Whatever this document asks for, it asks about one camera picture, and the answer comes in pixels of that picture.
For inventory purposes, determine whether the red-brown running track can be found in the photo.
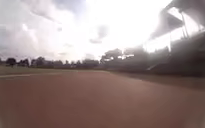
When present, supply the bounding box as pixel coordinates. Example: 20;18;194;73
0;70;205;128

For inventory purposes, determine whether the row of trees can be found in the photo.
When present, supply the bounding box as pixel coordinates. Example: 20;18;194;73
0;53;103;70

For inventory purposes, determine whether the grass field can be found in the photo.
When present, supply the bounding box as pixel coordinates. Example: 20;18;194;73
0;64;108;77

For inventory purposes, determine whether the grandstand with roof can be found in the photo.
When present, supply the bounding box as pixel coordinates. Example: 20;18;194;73
99;0;205;79

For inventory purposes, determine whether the pale kerb line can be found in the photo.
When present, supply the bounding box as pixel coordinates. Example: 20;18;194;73
0;70;101;80

